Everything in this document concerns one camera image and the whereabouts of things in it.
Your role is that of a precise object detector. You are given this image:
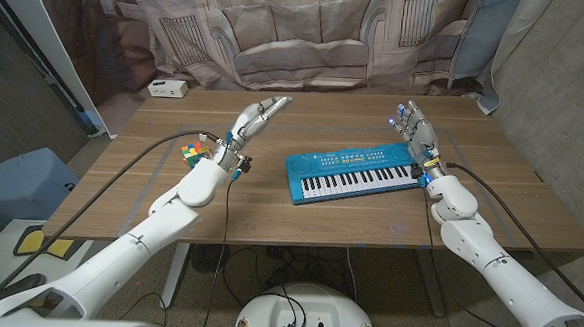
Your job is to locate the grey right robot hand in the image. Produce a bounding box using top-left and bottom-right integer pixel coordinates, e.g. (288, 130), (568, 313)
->
(384, 98), (450, 183)

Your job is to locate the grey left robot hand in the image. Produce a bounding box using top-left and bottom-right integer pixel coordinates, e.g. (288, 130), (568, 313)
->
(210, 92), (294, 177)

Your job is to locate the blue toy piano keyboard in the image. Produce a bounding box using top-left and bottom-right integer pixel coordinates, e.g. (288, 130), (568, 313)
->
(283, 136), (424, 212)

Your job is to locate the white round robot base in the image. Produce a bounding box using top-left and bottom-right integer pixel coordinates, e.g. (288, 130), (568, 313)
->
(232, 279), (381, 327)

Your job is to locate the multicoloured rubik's cube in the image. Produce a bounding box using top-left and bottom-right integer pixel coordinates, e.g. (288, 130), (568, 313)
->
(180, 141), (212, 170)

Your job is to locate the white power strip box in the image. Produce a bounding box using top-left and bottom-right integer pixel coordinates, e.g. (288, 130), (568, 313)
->
(147, 78), (190, 100)

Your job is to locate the printed sofa room backdrop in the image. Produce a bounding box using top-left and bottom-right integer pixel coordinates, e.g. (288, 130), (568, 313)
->
(20, 0), (557, 158)

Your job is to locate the black round floor fan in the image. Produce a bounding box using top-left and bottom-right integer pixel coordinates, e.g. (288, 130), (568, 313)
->
(189, 241), (232, 276)

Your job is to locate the grey table leg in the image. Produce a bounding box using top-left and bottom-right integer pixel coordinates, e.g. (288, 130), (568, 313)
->
(411, 248), (451, 319)

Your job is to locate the white table leg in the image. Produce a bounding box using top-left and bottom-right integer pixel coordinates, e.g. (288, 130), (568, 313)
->
(159, 241), (192, 310)

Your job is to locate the blue-grey plastic bin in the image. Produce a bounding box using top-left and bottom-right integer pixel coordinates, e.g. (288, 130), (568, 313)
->
(0, 144), (81, 229)

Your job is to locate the yellow and black floor pad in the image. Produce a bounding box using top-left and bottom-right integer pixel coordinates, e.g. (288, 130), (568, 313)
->
(12, 222), (77, 261)

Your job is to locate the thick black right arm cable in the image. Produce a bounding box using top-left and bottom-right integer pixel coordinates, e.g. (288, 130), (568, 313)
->
(436, 162), (584, 319)

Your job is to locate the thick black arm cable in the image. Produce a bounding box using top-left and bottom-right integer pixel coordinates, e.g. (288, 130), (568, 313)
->
(0, 119), (224, 317)
(436, 162), (584, 319)

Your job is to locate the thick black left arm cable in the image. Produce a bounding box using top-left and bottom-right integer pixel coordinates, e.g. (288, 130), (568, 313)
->
(0, 119), (224, 317)

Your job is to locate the thin black left wrist cable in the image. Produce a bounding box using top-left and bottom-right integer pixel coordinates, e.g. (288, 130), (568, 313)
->
(195, 174), (235, 327)

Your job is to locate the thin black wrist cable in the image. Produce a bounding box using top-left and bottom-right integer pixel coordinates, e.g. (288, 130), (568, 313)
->
(195, 174), (235, 327)
(414, 186), (570, 327)

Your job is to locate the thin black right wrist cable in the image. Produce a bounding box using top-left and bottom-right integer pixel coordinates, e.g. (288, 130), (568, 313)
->
(414, 186), (570, 327)

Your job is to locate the black floor cable tangle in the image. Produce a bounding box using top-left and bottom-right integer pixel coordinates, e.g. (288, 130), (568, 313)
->
(220, 241), (365, 308)

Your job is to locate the white slanted partition post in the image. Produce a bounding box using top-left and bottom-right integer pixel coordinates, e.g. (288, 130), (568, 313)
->
(0, 0), (127, 140)

